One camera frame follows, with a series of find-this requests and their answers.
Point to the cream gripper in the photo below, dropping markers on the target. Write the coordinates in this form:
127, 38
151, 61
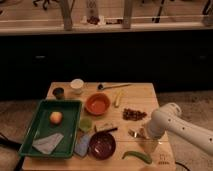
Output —
149, 145

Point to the silver metal fork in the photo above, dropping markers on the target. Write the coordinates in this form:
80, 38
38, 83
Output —
135, 134

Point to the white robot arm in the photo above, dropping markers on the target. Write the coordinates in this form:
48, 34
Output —
167, 118

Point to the dark maroon bowl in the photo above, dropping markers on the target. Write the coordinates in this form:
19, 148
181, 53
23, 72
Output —
102, 145

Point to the orange red bowl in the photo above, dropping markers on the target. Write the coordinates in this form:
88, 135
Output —
97, 104

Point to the green chili pepper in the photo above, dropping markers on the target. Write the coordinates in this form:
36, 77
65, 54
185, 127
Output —
145, 158

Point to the dark grape bunch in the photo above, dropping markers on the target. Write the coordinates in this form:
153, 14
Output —
133, 115

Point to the yellow banana piece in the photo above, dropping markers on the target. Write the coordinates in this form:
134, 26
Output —
117, 99

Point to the blue sponge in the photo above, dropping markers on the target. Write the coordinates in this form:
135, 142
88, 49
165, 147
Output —
82, 144

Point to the small green cup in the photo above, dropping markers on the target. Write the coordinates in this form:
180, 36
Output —
85, 124

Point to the white cup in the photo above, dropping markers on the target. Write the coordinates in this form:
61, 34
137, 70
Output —
77, 85

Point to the green plastic tray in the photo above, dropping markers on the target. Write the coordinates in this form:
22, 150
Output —
41, 127

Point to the yellow orange fruit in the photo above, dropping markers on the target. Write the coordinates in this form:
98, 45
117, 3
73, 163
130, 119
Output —
56, 117

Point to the grey folded cloth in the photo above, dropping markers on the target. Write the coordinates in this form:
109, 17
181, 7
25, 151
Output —
48, 144

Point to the small dark cup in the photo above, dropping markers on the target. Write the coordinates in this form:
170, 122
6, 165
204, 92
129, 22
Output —
58, 93

